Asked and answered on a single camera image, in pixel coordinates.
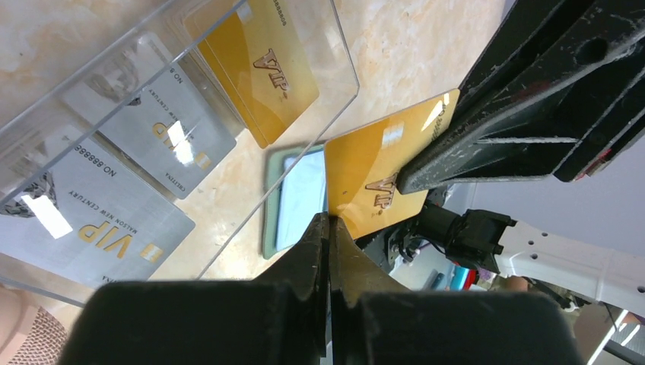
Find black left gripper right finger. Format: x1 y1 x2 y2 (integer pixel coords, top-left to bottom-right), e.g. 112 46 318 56
329 217 583 364

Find white cards in box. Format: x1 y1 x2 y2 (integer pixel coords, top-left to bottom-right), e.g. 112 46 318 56
1 33 236 287

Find green leather card holder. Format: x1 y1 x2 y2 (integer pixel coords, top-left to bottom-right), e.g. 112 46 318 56
262 144 328 259

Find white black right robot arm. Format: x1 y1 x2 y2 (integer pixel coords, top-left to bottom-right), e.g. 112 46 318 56
357 1 644 312

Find yellow card in box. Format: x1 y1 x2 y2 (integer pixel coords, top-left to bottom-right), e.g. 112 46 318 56
182 0 319 148

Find clear plastic card box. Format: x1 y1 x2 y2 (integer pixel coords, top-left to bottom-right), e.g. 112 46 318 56
1 1 359 306

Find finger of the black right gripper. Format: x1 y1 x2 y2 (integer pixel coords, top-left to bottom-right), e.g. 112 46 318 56
396 1 644 194

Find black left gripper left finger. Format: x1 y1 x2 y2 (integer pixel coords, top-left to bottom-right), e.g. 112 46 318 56
59 213 329 364

